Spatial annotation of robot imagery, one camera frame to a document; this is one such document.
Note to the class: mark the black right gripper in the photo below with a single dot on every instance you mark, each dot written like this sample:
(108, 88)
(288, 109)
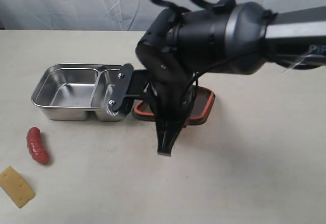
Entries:
(169, 100)

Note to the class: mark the dark transparent lunch box lid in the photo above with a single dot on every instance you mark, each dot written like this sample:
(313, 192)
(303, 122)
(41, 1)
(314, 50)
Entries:
(200, 113)

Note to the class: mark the steel two-compartment lunch box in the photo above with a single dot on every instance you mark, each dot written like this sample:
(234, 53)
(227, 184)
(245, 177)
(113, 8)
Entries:
(72, 91)

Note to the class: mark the red toy sausage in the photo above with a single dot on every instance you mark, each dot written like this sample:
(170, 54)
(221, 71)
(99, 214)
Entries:
(36, 146)

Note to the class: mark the yellow toy cheese wedge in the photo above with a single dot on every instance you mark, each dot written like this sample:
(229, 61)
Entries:
(16, 187)

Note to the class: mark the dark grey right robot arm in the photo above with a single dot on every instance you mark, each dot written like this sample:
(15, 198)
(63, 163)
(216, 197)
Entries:
(177, 50)

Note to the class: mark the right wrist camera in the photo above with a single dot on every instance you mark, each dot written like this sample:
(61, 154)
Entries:
(130, 86)

